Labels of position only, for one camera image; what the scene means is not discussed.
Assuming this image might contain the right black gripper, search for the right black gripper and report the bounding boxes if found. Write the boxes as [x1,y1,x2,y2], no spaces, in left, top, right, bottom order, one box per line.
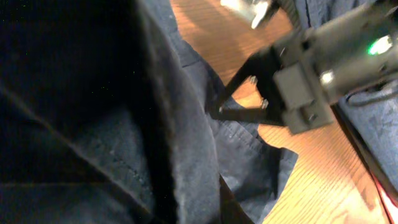
[215,1,397,134]

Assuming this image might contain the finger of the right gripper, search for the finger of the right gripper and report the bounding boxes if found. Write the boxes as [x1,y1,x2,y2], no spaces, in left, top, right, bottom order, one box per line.
[210,108,285,126]

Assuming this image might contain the navy blue shorts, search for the navy blue shorts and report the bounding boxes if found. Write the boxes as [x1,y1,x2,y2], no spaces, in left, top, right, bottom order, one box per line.
[295,0,397,203]
[1,0,298,223]

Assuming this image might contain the stacked navy blue shorts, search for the stacked navy blue shorts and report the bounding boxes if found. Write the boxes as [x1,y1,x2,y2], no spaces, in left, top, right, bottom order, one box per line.
[295,0,397,203]

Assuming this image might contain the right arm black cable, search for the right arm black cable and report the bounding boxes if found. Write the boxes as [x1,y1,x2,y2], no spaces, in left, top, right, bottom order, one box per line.
[345,82,398,108]

